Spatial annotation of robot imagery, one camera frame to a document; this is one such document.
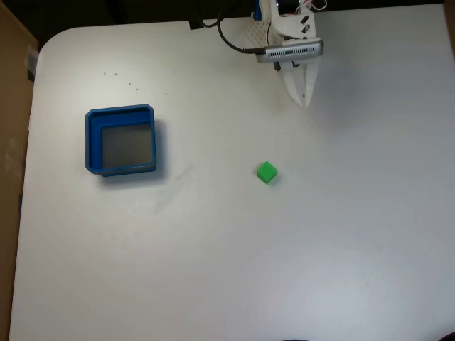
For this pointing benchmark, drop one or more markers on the green cube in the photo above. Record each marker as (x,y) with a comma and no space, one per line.
(266,171)

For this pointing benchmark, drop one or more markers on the blue open box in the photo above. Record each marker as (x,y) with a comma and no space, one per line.
(93,142)

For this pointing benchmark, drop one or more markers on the blue base clamp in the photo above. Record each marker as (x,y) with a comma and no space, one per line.
(256,12)

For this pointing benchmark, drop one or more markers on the black clip on table edge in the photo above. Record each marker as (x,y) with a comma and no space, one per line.
(195,25)

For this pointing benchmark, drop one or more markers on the silver camera box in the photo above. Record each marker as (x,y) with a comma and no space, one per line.
(291,52)

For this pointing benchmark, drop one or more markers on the white perforated base bracket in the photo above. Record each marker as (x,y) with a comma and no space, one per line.
(257,33)

